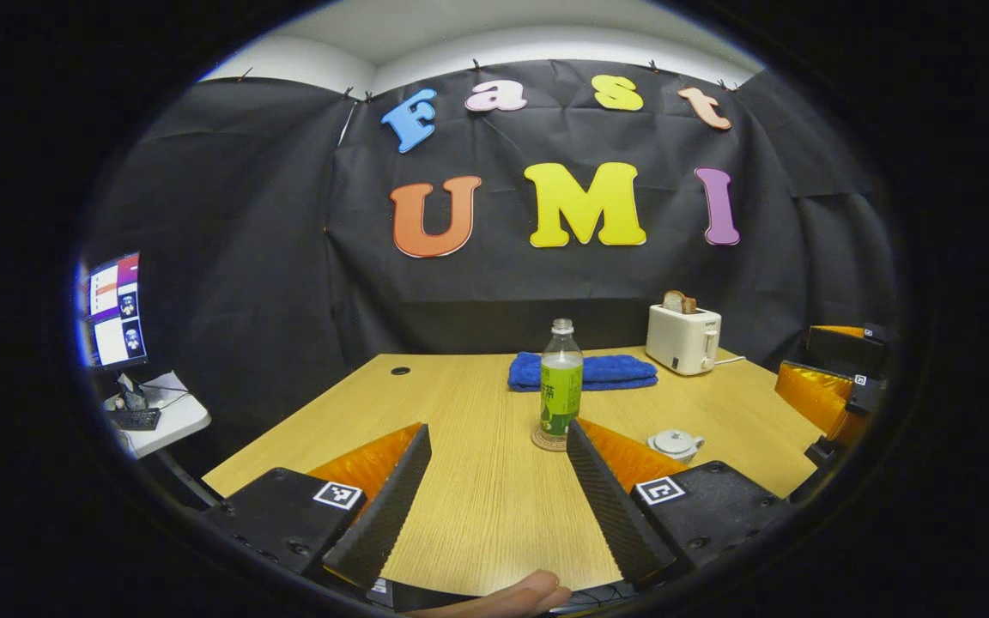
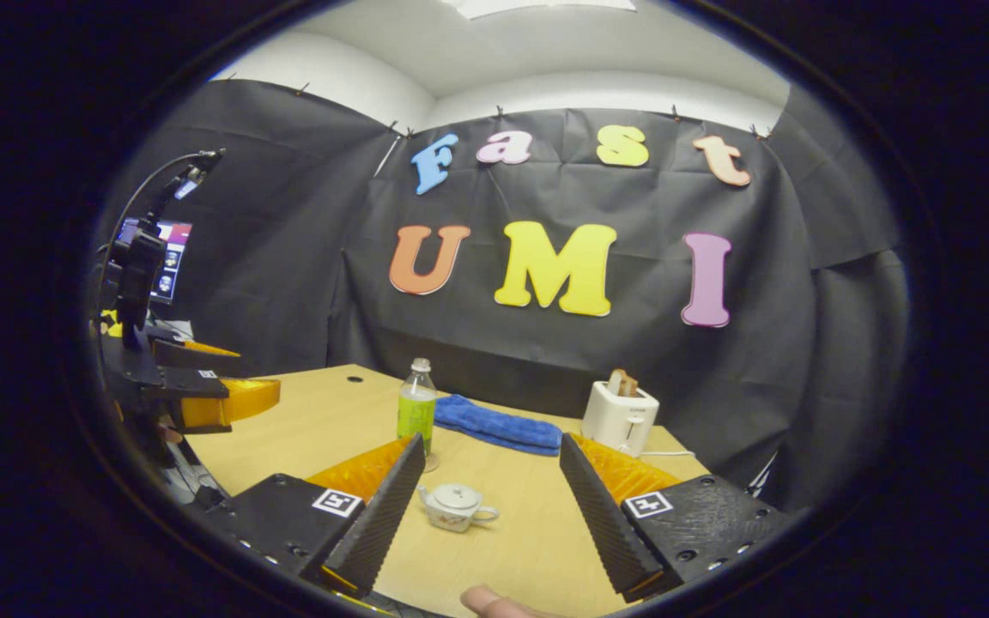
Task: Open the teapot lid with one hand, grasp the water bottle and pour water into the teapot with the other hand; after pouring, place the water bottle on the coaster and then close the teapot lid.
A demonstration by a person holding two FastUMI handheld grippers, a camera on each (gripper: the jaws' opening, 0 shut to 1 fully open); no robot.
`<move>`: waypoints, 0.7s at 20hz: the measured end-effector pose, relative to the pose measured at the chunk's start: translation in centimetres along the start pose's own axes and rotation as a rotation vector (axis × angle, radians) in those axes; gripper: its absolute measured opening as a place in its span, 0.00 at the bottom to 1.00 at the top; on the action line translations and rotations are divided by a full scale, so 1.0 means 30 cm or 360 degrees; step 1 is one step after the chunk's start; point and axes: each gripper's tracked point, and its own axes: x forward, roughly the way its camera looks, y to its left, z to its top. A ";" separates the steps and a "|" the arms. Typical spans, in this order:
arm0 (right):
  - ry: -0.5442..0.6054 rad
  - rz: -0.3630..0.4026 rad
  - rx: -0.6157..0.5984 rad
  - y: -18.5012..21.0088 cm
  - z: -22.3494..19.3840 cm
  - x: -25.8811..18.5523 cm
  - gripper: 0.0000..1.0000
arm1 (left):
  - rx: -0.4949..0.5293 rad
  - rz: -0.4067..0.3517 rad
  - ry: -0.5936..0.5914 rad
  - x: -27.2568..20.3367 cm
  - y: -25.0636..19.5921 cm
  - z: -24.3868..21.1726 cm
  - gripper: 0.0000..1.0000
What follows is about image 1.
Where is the white ceramic teacup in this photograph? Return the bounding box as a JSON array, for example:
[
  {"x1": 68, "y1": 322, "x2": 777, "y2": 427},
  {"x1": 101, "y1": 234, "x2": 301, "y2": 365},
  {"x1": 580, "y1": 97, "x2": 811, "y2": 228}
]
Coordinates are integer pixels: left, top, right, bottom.
[{"x1": 647, "y1": 429, "x2": 707, "y2": 465}]

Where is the clear green-label water bottle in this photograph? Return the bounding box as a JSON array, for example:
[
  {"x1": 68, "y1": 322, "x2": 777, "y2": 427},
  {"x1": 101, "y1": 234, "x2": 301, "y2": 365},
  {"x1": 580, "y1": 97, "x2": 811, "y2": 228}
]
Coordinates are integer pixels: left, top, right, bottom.
[{"x1": 539, "y1": 318, "x2": 585, "y2": 440}]

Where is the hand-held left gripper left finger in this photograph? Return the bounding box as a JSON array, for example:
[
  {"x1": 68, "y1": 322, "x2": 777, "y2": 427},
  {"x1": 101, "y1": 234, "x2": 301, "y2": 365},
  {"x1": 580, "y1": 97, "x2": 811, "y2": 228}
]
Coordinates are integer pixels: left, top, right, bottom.
[{"x1": 203, "y1": 422, "x2": 433, "y2": 593}]

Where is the blue folded towel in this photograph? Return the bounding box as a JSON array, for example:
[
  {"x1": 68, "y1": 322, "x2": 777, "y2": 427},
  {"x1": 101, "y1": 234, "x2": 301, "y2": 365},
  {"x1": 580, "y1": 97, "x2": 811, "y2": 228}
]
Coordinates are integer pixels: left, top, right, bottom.
[{"x1": 508, "y1": 352, "x2": 658, "y2": 392}]

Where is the white side desk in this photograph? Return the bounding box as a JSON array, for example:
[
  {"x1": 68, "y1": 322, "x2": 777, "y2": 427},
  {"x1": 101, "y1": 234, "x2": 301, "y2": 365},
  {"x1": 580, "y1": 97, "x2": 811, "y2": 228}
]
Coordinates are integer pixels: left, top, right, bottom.
[{"x1": 112, "y1": 371, "x2": 212, "y2": 460}]

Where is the white toaster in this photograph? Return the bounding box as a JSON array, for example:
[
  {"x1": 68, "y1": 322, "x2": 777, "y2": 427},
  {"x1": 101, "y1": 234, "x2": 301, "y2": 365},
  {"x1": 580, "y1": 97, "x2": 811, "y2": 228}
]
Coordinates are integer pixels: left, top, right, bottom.
[{"x1": 645, "y1": 304, "x2": 723, "y2": 377}]

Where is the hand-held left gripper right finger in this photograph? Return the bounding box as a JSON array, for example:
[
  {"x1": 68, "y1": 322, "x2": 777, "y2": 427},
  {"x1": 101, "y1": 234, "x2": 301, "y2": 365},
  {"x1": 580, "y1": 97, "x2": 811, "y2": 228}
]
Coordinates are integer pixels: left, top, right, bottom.
[{"x1": 565, "y1": 419, "x2": 793, "y2": 591}]

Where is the computer monitor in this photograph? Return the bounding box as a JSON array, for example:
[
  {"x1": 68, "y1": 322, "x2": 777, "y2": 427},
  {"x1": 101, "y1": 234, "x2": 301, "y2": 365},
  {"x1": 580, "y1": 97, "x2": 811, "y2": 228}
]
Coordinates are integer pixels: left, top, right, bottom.
[{"x1": 82, "y1": 251, "x2": 149, "y2": 371}]

